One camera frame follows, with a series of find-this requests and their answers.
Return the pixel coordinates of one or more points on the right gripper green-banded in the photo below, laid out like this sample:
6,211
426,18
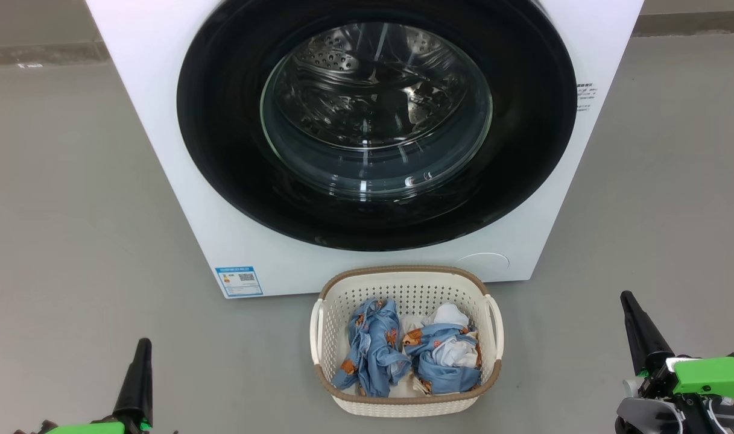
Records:
710,374

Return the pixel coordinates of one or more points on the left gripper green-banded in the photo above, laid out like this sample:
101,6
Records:
89,429

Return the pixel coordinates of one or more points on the blue garment with orange print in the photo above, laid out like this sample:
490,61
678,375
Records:
373,349

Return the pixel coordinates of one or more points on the grey washing machine door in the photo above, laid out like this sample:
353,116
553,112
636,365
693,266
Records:
222,150

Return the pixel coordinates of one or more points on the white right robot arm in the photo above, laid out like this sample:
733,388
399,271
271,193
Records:
644,419

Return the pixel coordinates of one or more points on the white front-load washing machine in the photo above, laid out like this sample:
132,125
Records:
161,150

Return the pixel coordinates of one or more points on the steel washing machine drum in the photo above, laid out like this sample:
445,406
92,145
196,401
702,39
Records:
342,78

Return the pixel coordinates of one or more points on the blue energy label sticker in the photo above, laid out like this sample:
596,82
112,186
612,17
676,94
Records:
239,282

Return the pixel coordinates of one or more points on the round white filter cover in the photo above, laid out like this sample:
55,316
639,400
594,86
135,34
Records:
482,265

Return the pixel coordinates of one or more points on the cream perforated laundry basket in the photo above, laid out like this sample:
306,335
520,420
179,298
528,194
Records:
403,283

